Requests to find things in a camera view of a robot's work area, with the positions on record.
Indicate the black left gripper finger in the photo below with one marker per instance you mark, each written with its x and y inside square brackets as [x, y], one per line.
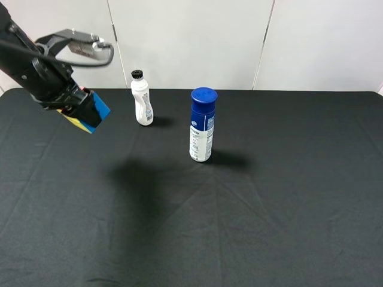
[83, 107]

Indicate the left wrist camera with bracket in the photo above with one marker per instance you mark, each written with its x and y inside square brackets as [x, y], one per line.
[83, 44]

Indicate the black tablecloth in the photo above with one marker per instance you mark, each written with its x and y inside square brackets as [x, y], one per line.
[291, 196]

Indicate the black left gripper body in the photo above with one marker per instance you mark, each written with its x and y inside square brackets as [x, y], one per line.
[52, 85]

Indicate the white bottle with black cap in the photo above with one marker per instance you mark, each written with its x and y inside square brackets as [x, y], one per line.
[143, 109]

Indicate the blue capped white bottle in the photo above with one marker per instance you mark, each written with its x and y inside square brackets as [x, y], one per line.
[202, 123]

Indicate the multicolour puzzle cube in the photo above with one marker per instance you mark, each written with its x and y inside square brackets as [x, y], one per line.
[103, 109]

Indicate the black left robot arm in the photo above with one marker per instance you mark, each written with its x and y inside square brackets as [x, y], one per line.
[18, 50]

